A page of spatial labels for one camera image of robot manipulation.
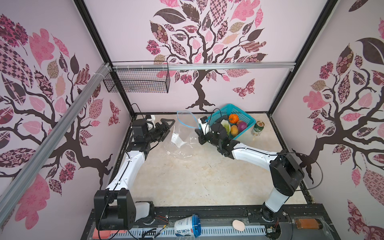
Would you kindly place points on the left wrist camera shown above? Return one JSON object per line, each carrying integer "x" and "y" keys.
{"x": 140, "y": 130}

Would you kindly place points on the green toy lettuce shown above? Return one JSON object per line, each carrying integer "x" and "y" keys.
{"x": 227, "y": 126}

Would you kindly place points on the teal plastic basket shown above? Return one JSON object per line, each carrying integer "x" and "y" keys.
{"x": 223, "y": 114}

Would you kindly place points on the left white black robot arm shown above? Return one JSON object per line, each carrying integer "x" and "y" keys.
{"x": 115, "y": 209}

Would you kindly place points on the clear blue zip top bag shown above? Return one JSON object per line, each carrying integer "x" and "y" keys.
{"x": 183, "y": 140}

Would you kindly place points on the pink egg shaped toy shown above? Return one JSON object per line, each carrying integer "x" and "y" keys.
{"x": 238, "y": 225}

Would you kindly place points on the orange toy pumpkin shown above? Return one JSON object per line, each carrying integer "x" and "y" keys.
{"x": 233, "y": 118}

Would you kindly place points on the purple toy onion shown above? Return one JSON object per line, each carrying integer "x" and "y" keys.
{"x": 241, "y": 126}

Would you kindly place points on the white slotted cable duct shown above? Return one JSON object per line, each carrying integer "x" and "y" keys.
{"x": 169, "y": 233}

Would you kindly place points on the white blue yogurt cup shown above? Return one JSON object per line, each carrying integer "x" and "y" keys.
{"x": 189, "y": 226}

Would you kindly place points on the red plastic spatula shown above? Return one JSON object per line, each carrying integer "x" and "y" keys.
{"x": 104, "y": 235}

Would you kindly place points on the black wire wall basket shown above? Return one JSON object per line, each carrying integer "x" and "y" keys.
{"x": 138, "y": 77}

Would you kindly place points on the brown amber bottle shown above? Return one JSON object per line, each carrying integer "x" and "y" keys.
{"x": 308, "y": 224}

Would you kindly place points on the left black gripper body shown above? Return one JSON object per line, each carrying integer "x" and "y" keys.
{"x": 156, "y": 133}

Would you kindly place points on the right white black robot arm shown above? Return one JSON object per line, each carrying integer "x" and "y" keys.
{"x": 285, "y": 172}

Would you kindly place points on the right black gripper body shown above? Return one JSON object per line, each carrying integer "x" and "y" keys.
{"x": 210, "y": 140}

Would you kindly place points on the green drink can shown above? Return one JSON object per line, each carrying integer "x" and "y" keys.
{"x": 258, "y": 128}

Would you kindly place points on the yellow brown toy potato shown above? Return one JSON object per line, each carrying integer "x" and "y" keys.
{"x": 234, "y": 130}

